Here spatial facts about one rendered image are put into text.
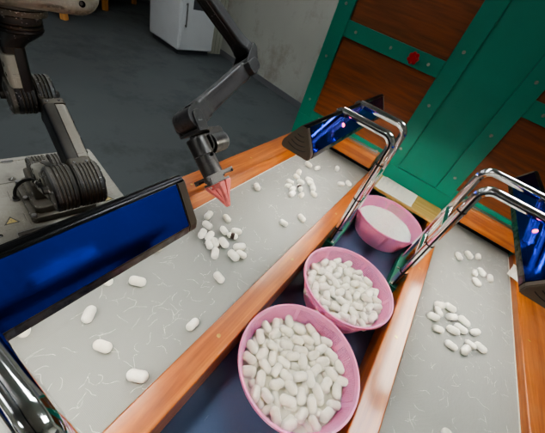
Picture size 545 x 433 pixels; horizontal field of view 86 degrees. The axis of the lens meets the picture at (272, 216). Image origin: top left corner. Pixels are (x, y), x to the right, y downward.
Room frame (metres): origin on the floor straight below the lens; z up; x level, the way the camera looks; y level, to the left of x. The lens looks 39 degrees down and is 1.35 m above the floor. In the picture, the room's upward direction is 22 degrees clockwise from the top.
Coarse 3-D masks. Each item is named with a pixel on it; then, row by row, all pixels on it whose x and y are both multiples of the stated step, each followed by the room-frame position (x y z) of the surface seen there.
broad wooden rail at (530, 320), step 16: (512, 256) 1.07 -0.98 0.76; (512, 288) 0.87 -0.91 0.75; (512, 304) 0.79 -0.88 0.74; (528, 304) 0.79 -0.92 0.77; (528, 320) 0.71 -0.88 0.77; (544, 320) 0.74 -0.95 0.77; (528, 336) 0.65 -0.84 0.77; (544, 336) 0.67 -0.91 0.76; (528, 352) 0.58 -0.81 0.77; (544, 352) 0.61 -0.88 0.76; (528, 368) 0.53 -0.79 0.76; (544, 368) 0.55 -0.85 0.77; (528, 384) 0.48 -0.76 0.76; (544, 384) 0.50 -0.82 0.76; (528, 400) 0.43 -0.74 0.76; (544, 400) 0.45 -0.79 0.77; (528, 416) 0.39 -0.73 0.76; (544, 416) 0.41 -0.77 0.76; (528, 432) 0.36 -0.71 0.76; (544, 432) 0.37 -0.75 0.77
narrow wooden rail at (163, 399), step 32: (352, 192) 1.06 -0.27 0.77; (320, 224) 0.77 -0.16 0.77; (288, 256) 0.58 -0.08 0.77; (256, 288) 0.44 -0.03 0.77; (224, 320) 0.33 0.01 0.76; (192, 352) 0.24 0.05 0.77; (224, 352) 0.28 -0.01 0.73; (160, 384) 0.18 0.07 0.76; (192, 384) 0.19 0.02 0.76; (128, 416) 0.12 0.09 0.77; (160, 416) 0.13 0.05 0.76
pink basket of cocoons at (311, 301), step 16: (320, 256) 0.65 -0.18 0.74; (336, 256) 0.69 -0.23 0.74; (352, 256) 0.69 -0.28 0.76; (304, 272) 0.54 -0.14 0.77; (368, 272) 0.67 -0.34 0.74; (384, 288) 0.62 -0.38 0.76; (320, 304) 0.46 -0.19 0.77; (384, 304) 0.57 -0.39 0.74; (336, 320) 0.44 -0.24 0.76; (384, 320) 0.49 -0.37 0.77
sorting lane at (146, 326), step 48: (240, 192) 0.81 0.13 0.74; (288, 192) 0.92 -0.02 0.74; (336, 192) 1.05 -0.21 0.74; (192, 240) 0.53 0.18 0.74; (240, 240) 0.60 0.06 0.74; (288, 240) 0.67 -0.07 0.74; (96, 288) 0.30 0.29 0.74; (144, 288) 0.35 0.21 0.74; (192, 288) 0.39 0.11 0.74; (240, 288) 0.44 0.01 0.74; (48, 336) 0.19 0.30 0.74; (96, 336) 0.22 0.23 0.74; (144, 336) 0.25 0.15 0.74; (192, 336) 0.28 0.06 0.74; (48, 384) 0.12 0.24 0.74; (96, 384) 0.15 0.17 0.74; (144, 384) 0.17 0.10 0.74; (0, 432) 0.05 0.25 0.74; (96, 432) 0.09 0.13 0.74
